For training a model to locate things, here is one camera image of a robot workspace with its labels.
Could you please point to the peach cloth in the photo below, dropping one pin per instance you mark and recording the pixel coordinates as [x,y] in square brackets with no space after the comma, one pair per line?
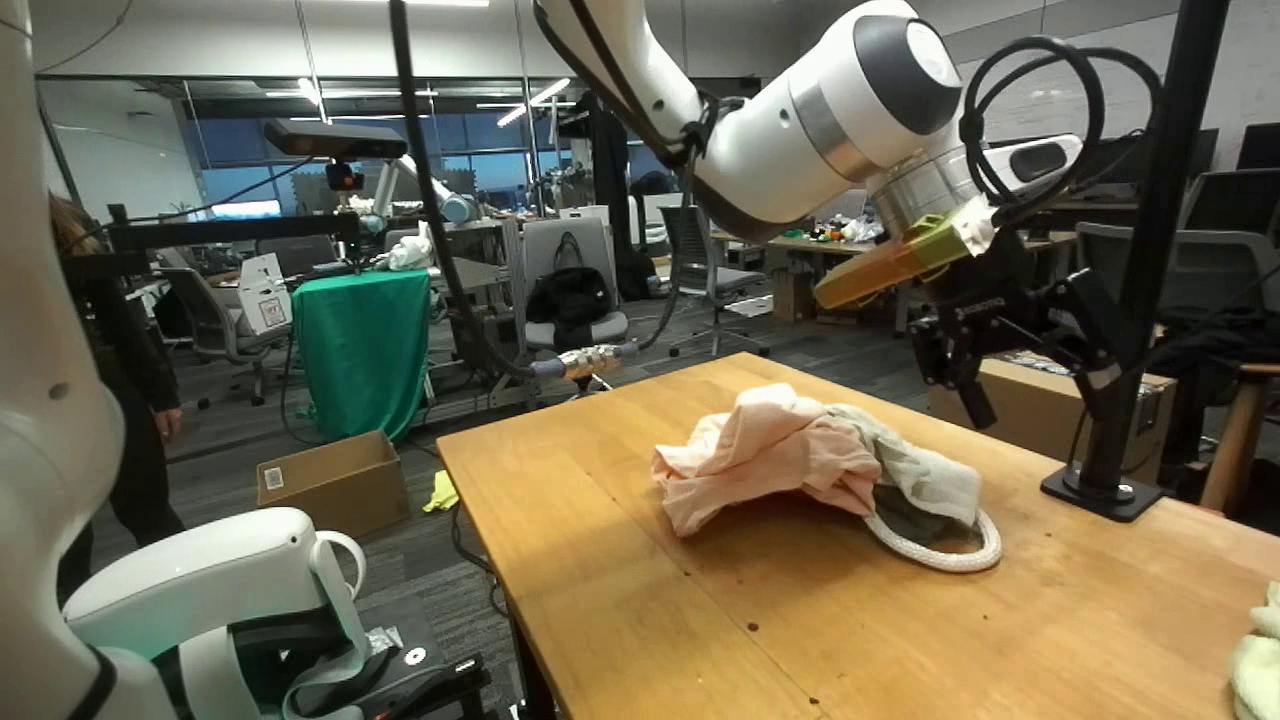
[760,460]

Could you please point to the small open cardboard box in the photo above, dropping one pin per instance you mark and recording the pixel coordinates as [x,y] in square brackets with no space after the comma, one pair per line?
[341,485]

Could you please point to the black metal rail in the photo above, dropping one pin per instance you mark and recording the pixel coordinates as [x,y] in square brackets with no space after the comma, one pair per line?
[241,230]

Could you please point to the cardboard box with black tape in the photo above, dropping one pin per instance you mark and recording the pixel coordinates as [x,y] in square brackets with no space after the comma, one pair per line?
[1033,402]

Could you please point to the yellow glove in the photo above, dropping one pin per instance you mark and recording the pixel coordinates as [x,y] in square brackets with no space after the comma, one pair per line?
[442,494]

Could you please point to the white wall board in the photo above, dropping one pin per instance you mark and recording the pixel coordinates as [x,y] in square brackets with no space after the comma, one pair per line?
[1133,27]

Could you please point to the long wooden desk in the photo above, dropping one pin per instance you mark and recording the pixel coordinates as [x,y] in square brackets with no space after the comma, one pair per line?
[800,247]

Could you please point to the wooden stool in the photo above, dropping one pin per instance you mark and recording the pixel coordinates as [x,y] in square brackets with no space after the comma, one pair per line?
[1233,444]

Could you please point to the black stereo camera bar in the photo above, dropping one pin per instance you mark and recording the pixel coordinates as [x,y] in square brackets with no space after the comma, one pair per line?
[334,142]

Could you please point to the black camera stand pole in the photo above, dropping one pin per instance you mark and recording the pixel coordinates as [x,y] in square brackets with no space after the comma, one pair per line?
[1133,347]

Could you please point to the green fabric cover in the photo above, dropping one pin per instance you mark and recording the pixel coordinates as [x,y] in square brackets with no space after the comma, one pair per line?
[363,347]

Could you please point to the grey office chair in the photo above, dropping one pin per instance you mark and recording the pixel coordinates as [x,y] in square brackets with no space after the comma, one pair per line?
[1242,267]

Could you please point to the white cabinet with logo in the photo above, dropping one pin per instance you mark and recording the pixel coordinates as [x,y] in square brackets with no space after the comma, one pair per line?
[567,243]

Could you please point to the person in dark clothes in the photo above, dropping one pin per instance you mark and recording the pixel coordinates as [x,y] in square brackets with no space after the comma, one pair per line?
[134,347]

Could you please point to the black computer monitor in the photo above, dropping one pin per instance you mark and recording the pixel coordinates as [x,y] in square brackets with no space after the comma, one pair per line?
[1263,146]
[1123,160]

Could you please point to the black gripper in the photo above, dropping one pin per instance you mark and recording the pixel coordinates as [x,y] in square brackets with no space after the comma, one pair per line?
[992,301]

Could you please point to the white panel with print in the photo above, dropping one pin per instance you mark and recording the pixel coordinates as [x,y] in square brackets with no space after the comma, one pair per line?
[266,299]

